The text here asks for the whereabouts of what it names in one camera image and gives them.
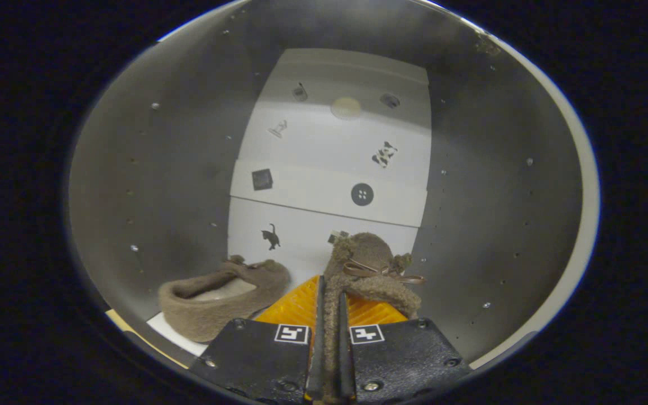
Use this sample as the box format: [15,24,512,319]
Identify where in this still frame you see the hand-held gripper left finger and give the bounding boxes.
[189,274,325,403]

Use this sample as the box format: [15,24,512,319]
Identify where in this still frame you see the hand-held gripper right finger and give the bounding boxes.
[338,292,471,404]

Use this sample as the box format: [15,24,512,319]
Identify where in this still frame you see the brown fuzzy shoe with bow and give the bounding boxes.
[322,232,426,403]

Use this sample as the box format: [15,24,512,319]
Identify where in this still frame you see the grey shoe cabinet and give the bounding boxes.
[68,0,601,372]

